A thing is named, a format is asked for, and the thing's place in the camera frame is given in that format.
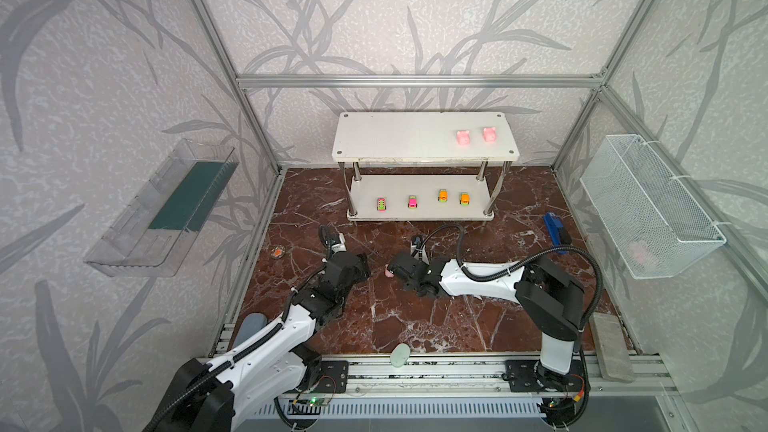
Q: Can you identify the grey stone block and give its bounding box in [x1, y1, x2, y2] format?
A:
[590, 313, 635, 383]

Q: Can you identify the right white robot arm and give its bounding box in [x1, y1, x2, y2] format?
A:
[386, 223, 604, 392]

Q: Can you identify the clear plastic wall bin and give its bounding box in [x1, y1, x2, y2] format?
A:
[84, 139, 239, 278]

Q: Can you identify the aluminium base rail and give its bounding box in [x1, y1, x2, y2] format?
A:
[173, 352, 679, 421]

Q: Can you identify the white wire wall basket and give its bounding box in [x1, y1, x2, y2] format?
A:
[580, 134, 727, 280]

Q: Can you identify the pink item in basket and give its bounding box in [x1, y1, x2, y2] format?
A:
[628, 240, 658, 270]

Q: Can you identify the grey blue sponge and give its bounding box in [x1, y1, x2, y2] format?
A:
[233, 313, 268, 347]

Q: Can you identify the blue stapler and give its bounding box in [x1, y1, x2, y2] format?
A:
[543, 212, 572, 246]

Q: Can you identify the pale green oval soap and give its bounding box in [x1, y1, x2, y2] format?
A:
[389, 343, 411, 368]

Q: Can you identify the white two-tier shelf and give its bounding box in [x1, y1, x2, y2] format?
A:
[332, 112, 520, 222]

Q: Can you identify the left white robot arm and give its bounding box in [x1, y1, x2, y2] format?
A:
[144, 251, 371, 431]

